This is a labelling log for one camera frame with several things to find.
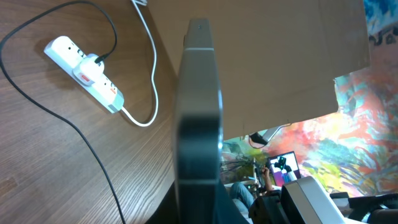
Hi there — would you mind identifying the white power strip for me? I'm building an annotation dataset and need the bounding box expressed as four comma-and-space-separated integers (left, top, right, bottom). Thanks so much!
44, 36, 124, 113

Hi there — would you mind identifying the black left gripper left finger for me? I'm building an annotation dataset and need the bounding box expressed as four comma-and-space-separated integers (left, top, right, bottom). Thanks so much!
146, 183, 179, 224

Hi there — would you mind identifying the seated person in jeans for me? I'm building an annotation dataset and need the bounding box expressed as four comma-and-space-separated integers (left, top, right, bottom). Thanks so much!
229, 166, 282, 215

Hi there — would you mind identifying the brown cardboard panel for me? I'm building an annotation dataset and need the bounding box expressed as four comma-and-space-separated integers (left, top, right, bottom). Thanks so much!
148, 0, 370, 139

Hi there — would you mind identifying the Galaxy smartphone teal screen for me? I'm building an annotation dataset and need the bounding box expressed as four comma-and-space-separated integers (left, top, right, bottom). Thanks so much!
174, 18, 223, 223

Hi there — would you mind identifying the white USB charger plug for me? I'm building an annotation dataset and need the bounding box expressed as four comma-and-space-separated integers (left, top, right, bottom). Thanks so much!
72, 54, 104, 86

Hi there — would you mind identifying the black USB charging cable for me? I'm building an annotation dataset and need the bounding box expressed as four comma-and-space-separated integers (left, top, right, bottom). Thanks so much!
0, 0, 127, 224

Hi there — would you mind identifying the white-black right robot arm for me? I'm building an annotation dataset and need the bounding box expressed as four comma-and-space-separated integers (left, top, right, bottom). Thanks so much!
248, 177, 397, 224

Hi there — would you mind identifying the laptop with lit screen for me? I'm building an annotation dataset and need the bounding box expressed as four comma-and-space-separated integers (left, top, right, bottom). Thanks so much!
267, 151, 301, 187

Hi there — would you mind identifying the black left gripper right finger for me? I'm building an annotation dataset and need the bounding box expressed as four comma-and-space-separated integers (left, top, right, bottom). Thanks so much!
215, 182, 249, 224

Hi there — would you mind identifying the grey camera mount arm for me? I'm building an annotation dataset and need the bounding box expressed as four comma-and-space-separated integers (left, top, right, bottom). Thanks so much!
248, 123, 292, 149

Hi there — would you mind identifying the white power strip cord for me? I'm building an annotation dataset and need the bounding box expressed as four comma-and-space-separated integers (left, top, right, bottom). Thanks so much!
120, 0, 159, 128

